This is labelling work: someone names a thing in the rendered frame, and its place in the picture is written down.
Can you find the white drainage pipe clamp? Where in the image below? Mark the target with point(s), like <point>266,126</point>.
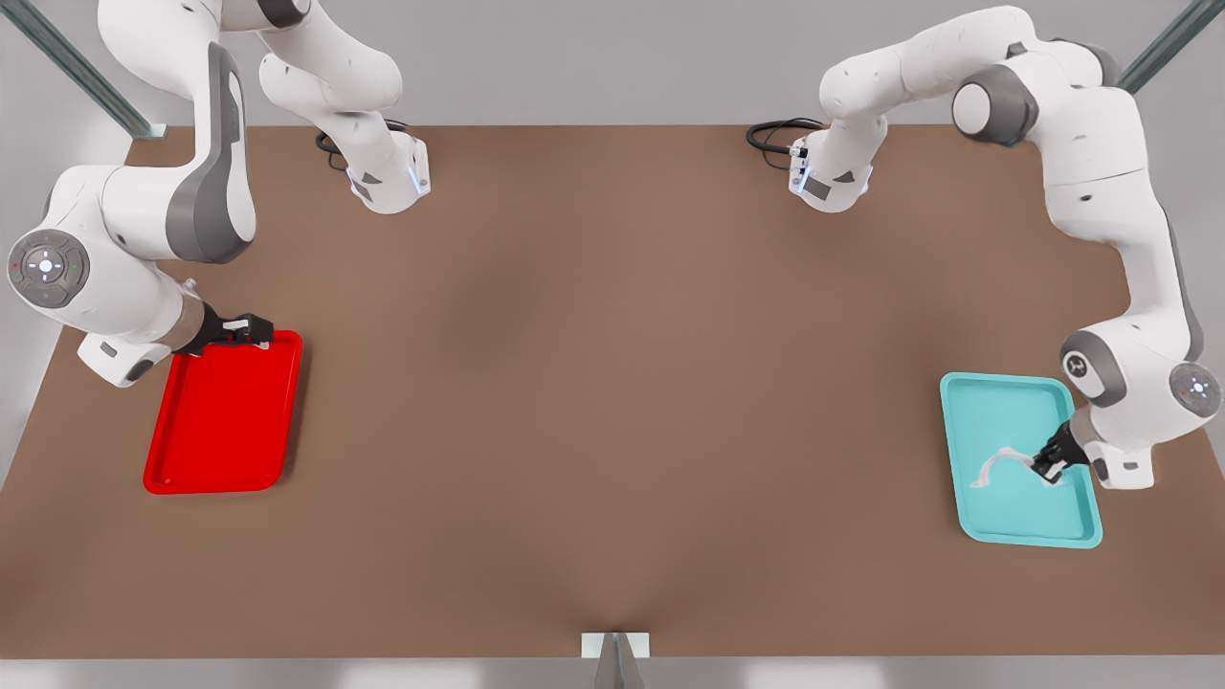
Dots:
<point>1000,464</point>

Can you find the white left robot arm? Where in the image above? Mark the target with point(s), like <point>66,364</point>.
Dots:
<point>1101,163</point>

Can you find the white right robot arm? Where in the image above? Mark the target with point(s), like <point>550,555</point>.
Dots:
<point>144,211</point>

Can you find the teal tray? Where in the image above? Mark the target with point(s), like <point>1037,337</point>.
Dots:
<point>1016,459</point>

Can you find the red tray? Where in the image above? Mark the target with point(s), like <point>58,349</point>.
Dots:
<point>225,413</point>

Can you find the silver frame post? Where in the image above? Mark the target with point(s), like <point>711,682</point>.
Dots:
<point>614,660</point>
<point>81,67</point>
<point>1168,43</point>

